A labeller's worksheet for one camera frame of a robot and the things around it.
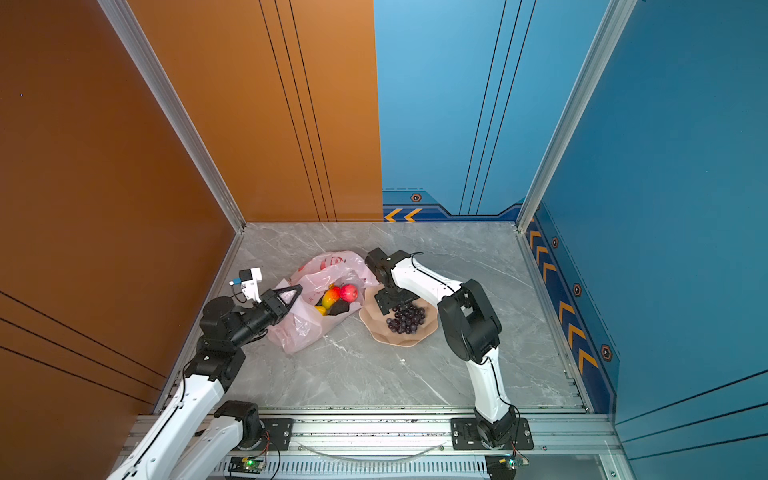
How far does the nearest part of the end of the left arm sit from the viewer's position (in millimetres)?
572

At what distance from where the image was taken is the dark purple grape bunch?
887 mm

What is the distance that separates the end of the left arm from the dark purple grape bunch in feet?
1.04
